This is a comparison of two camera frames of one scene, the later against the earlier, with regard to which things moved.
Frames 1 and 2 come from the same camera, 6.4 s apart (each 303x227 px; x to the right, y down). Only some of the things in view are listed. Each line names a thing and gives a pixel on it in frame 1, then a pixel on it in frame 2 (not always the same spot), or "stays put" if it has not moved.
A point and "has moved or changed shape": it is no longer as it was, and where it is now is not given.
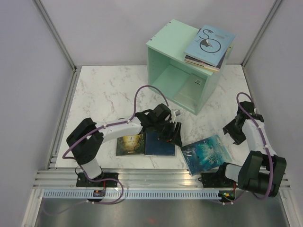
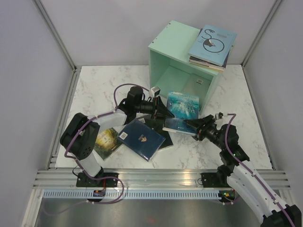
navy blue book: [154, 146] to [141, 139]
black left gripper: [171, 136] to [161, 110]
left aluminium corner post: [41, 9] stays put
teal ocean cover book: [204, 155] to [182, 107]
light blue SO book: [209, 45] has moved or changed shape
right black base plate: [217, 179] stays put
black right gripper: [237, 138] to [208, 121]
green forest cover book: [130, 145] to [107, 143]
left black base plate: [106, 179] stays put
